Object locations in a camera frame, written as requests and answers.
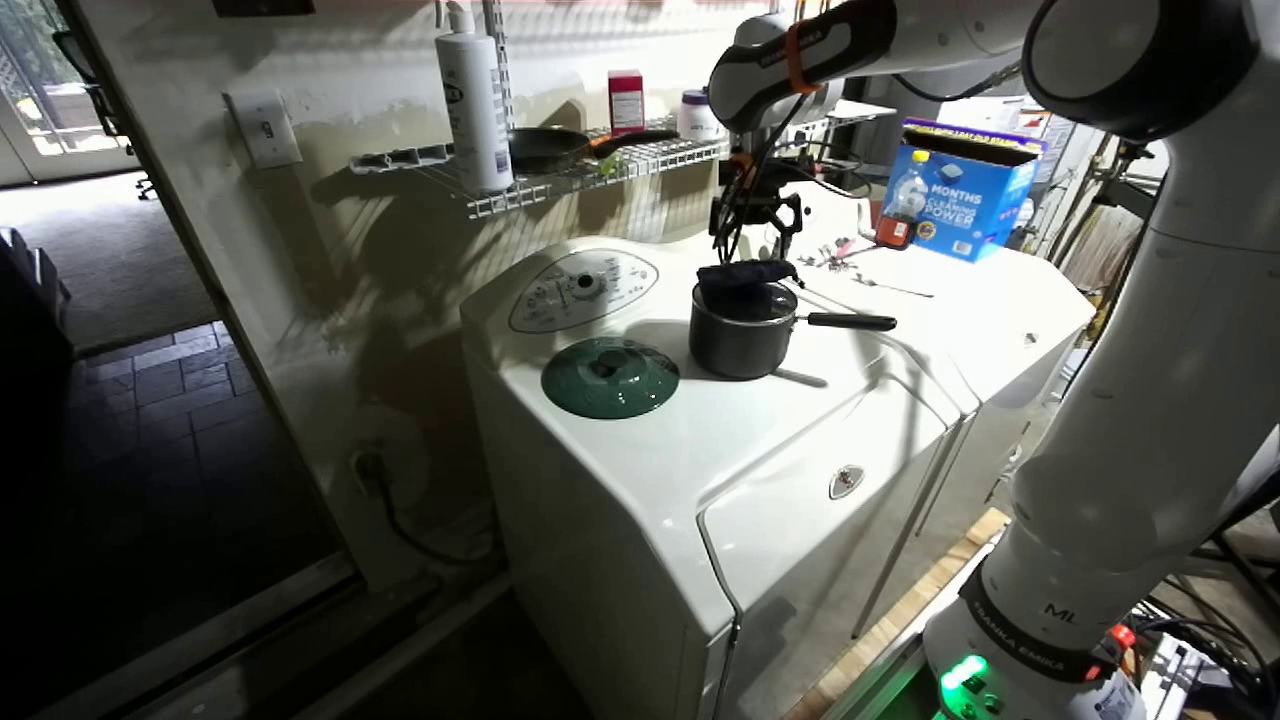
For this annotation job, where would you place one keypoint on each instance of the blue cardboard box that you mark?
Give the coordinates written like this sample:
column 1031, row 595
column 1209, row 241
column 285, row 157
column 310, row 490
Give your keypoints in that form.
column 962, row 192

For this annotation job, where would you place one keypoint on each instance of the red and white can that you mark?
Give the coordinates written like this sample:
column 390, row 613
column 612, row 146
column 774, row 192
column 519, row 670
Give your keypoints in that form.
column 626, row 103

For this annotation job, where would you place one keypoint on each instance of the tall white spray bottle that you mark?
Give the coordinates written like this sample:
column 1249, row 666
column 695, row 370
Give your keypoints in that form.
column 472, row 104

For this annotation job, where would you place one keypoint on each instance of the black frying pan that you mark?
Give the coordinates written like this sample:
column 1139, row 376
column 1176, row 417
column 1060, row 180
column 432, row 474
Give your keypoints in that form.
column 547, row 150

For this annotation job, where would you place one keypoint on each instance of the white washing machine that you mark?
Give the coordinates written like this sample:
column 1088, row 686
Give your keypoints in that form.
column 667, row 465

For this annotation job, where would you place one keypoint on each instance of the white dryer machine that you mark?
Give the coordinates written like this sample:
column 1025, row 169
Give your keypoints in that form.
column 992, row 315

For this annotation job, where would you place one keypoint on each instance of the white tub purple lid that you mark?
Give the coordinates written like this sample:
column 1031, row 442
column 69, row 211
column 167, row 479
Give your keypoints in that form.
column 697, row 117

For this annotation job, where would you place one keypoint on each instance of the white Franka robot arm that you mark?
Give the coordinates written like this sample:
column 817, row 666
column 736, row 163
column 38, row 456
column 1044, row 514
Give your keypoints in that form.
column 1174, row 401

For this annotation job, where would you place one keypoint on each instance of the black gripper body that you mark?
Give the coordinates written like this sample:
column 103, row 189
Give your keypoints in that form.
column 758, row 192

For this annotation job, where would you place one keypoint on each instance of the wooden plank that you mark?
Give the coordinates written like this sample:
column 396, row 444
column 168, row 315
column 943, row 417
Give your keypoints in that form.
column 904, row 605

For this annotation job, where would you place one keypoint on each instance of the oval washer control panel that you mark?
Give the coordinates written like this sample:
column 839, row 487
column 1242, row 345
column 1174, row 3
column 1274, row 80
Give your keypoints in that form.
column 581, row 288

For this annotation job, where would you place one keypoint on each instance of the white wall outlet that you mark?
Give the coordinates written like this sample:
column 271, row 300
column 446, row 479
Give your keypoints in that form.
column 264, row 130

